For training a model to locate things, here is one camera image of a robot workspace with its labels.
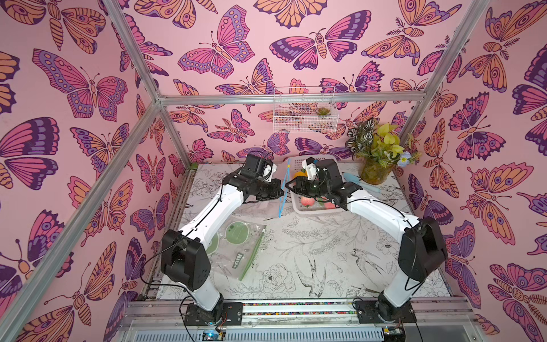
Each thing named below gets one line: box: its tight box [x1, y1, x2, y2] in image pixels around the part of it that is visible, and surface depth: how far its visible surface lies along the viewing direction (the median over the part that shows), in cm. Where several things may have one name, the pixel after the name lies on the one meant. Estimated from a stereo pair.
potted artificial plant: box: [345, 117, 422, 186], surface depth 102 cm
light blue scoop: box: [343, 173, 382, 194], surface depth 114 cm
